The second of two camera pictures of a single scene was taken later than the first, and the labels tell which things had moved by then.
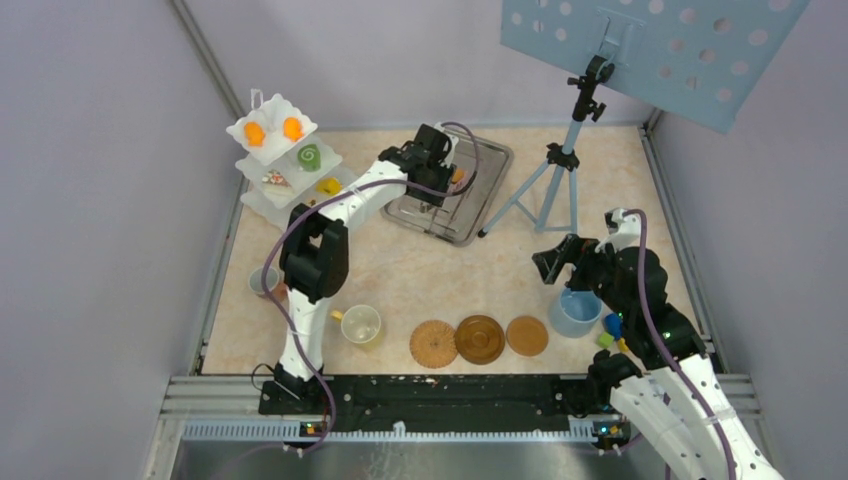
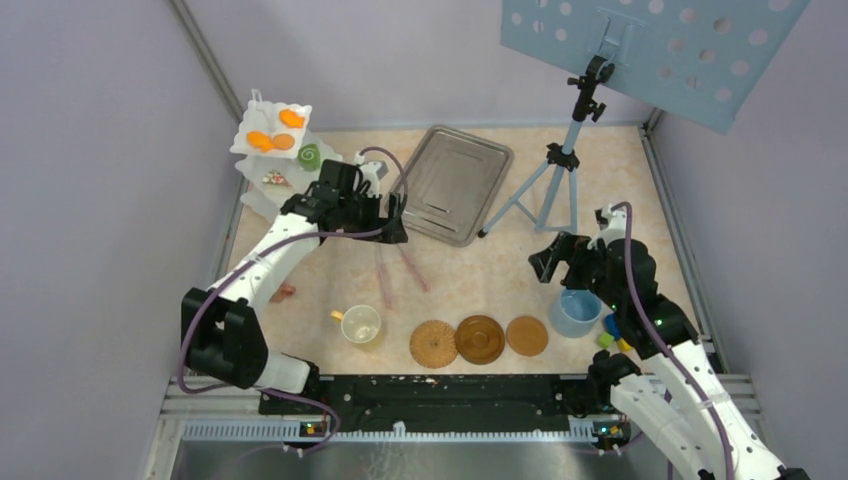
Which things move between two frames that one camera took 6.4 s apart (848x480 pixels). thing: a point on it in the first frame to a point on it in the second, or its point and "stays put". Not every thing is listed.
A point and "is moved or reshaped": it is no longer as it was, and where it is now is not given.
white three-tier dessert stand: x=282 y=166 stays put
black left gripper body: x=439 y=176 to x=362 y=212
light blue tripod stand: x=563 y=159 stays put
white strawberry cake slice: x=274 y=176 stays put
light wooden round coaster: x=527 y=336 stays put
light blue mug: x=575 y=312 stays put
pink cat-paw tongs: x=459 y=185 to x=420 y=273
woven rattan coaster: x=433 y=344 stays put
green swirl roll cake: x=309 y=157 stays put
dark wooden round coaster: x=479 y=339 stays put
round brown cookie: x=459 y=175 to x=283 y=142
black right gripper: x=574 y=250 stays put
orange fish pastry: x=254 y=133 is moved or reshaped
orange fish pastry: x=292 y=128 is moved or reshaped
